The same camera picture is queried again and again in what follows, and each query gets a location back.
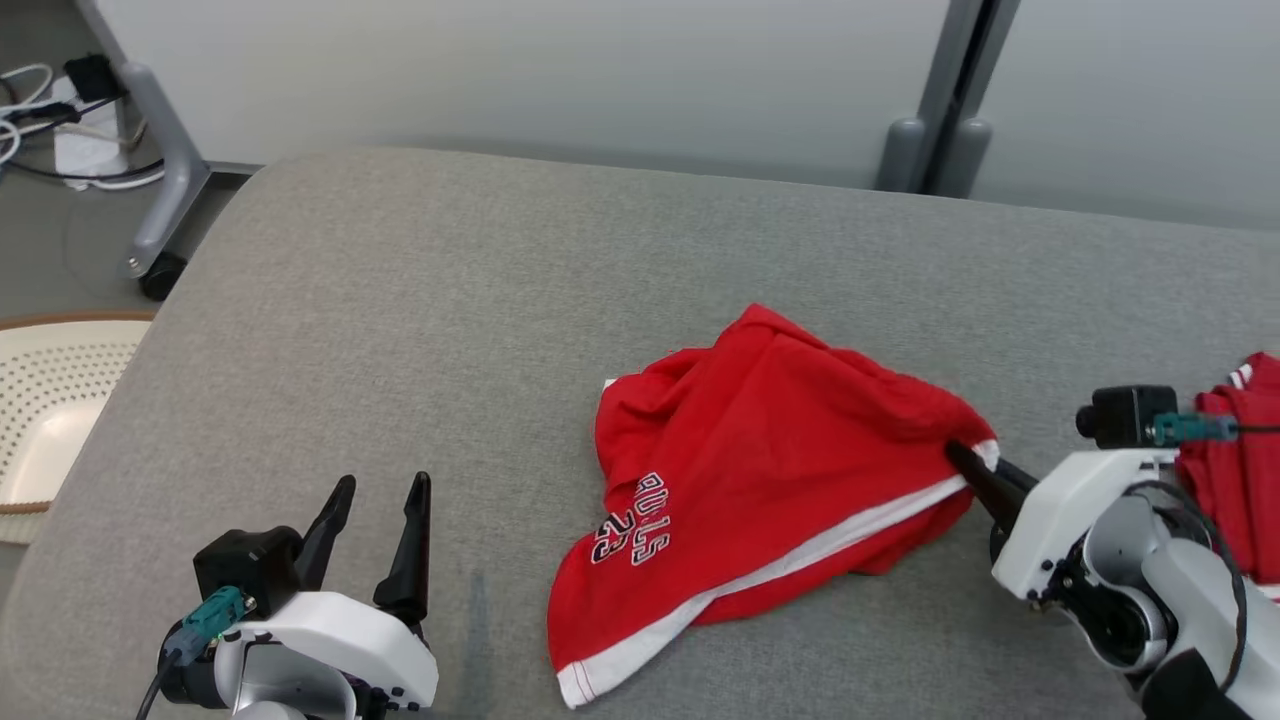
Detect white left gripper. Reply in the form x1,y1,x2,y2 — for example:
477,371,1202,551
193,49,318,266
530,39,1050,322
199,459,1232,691
215,472,439,720

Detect red Bulls shorts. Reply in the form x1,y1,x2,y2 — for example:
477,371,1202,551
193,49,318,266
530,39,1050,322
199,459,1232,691
547,303,1001,709

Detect grey partition frame with caster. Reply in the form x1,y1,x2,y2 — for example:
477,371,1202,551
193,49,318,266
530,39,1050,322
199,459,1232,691
75,0,213,303

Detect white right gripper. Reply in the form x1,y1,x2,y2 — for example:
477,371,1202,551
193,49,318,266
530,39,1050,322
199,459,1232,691
945,442,1181,601

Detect white power strip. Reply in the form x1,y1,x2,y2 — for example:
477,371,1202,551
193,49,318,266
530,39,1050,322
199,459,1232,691
52,100,166,191

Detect grey partition post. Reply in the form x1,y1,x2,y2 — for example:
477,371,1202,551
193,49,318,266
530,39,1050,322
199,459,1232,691
930,0,1023,199
876,0,986,193

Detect cream perforated laundry basket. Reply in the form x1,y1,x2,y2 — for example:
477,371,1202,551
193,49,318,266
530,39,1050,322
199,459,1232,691
0,312,156,546

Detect red basketball jersey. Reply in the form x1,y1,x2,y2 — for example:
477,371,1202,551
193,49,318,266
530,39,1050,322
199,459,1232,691
1175,352,1280,601

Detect black power plug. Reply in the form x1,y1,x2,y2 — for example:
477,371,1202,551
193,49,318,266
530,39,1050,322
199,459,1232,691
63,53,129,103

